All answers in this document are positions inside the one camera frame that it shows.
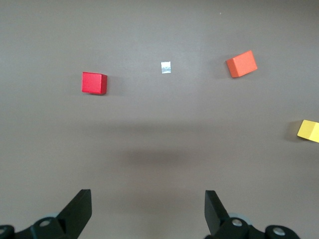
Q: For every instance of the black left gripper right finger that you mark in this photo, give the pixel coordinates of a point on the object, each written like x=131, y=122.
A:
x=215, y=214

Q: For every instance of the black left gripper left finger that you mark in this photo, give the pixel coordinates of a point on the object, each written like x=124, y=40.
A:
x=74, y=214

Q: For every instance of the red wooden cube block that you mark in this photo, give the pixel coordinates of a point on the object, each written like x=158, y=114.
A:
x=91, y=82

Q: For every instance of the yellow wooden cube block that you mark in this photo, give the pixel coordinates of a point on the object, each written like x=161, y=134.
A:
x=309, y=130

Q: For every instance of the orange wooden cube block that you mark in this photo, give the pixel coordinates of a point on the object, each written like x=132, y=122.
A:
x=243, y=63

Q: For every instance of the small silver tape square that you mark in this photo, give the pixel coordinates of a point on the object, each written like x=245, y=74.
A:
x=166, y=67

